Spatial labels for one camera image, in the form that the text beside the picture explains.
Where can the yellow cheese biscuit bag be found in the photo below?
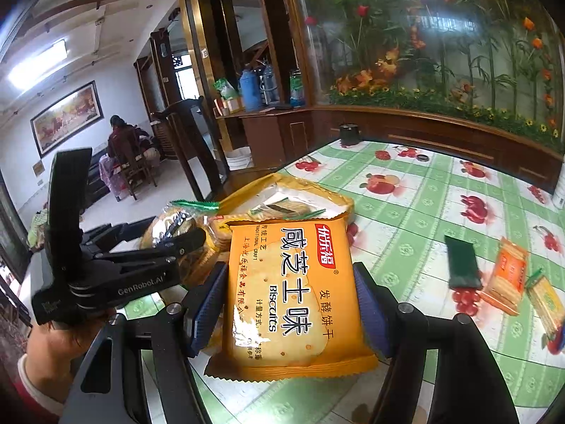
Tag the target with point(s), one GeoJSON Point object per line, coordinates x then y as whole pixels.
{"type": "Point", "coordinates": [291, 308]}

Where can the fruit pattern tablecloth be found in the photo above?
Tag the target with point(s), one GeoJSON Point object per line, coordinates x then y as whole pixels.
{"type": "Point", "coordinates": [406, 202]}

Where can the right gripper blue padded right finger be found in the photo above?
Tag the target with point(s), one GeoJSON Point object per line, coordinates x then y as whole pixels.
{"type": "Point", "coordinates": [378, 312]}

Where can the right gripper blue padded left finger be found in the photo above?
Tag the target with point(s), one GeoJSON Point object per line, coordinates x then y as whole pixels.
{"type": "Point", "coordinates": [203, 305]}

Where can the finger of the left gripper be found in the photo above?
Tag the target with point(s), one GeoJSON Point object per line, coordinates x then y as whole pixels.
{"type": "Point", "coordinates": [185, 238]}

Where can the green snack bag on cabinet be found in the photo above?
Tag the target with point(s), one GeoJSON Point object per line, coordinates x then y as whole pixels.
{"type": "Point", "coordinates": [225, 89]}

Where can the blue water jug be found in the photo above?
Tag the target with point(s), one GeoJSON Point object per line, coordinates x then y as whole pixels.
{"type": "Point", "coordinates": [250, 90]}

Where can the framed wall painting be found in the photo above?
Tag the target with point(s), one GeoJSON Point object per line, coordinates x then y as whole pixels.
{"type": "Point", "coordinates": [65, 118]}

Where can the small black cup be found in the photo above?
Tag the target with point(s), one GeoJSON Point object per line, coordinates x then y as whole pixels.
{"type": "Point", "coordinates": [349, 135]}

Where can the orange cracker pack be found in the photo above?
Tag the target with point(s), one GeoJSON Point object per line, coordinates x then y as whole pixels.
{"type": "Point", "coordinates": [506, 284]}

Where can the yellow white storage box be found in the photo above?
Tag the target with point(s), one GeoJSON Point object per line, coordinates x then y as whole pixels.
{"type": "Point", "coordinates": [272, 197]}

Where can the Weidan green cracker pack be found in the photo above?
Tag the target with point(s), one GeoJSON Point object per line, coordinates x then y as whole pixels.
{"type": "Point", "coordinates": [546, 302]}

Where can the dark green snack packet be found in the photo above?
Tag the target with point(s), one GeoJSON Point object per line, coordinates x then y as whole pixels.
{"type": "Point", "coordinates": [462, 265]}

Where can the seated person in red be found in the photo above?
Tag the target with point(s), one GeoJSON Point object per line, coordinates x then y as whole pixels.
{"type": "Point", "coordinates": [130, 158]}

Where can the dark wooden chair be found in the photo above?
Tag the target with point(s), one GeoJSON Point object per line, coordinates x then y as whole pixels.
{"type": "Point", "coordinates": [193, 134]}

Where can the green edged cracker pack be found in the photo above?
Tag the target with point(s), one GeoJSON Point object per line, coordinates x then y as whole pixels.
{"type": "Point", "coordinates": [284, 209]}

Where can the person's left hand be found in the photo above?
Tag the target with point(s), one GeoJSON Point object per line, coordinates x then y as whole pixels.
{"type": "Point", "coordinates": [51, 352]}

